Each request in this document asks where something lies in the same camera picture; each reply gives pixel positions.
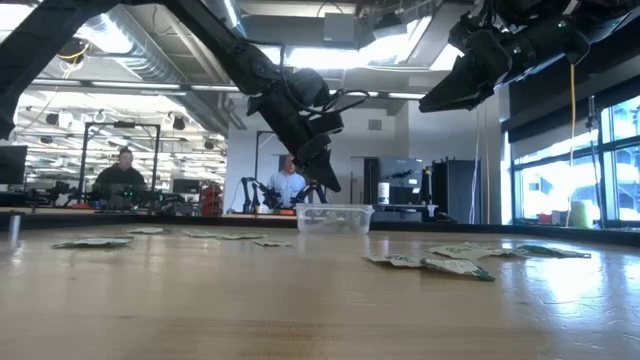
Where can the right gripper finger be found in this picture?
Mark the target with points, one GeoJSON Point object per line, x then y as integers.
{"type": "Point", "coordinates": [465, 80]}
{"type": "Point", "coordinates": [470, 96]}

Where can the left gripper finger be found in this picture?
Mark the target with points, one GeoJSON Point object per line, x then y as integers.
{"type": "Point", "coordinates": [317, 152]}
{"type": "Point", "coordinates": [312, 168]}

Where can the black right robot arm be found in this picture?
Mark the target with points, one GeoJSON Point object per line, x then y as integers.
{"type": "Point", "coordinates": [600, 20]}

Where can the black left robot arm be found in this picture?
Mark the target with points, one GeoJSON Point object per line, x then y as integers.
{"type": "Point", "coordinates": [225, 45]}

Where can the black background robot arm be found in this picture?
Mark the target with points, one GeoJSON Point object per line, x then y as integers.
{"type": "Point", "coordinates": [248, 192]}
{"type": "Point", "coordinates": [310, 192]}

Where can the clear plastic bin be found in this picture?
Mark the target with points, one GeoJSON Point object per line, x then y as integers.
{"type": "Point", "coordinates": [320, 217]}

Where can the person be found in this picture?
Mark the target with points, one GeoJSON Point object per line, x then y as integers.
{"type": "Point", "coordinates": [287, 187]}
{"type": "Point", "coordinates": [120, 177]}

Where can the white cylinder container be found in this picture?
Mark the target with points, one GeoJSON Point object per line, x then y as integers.
{"type": "Point", "coordinates": [383, 193]}

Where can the dark grey cabinet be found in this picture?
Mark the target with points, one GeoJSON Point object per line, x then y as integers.
{"type": "Point", "coordinates": [405, 175]}

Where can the black cabinet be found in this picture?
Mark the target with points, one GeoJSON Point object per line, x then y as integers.
{"type": "Point", "coordinates": [455, 190]}

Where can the red equipment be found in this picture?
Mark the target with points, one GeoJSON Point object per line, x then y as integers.
{"type": "Point", "coordinates": [212, 200]}

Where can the thin black stand pole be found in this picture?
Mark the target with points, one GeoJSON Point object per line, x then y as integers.
{"type": "Point", "coordinates": [593, 150]}

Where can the red box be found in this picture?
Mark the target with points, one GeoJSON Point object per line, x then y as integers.
{"type": "Point", "coordinates": [545, 218]}

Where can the yellow-green cylinder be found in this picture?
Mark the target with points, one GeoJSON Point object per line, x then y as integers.
{"type": "Point", "coordinates": [581, 215]}

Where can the black monitor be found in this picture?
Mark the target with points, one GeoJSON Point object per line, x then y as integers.
{"type": "Point", "coordinates": [12, 165]}

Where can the silver metal cylinder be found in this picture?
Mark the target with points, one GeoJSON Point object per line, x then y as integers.
{"type": "Point", "coordinates": [15, 227]}

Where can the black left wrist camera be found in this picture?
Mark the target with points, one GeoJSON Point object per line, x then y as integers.
{"type": "Point", "coordinates": [330, 122]}

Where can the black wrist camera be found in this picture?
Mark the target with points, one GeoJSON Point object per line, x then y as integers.
{"type": "Point", "coordinates": [462, 30]}
{"type": "Point", "coordinates": [330, 122]}

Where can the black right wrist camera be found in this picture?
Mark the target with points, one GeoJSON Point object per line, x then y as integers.
{"type": "Point", "coordinates": [462, 30]}

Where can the black background rig frame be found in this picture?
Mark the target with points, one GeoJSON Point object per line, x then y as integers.
{"type": "Point", "coordinates": [120, 124]}

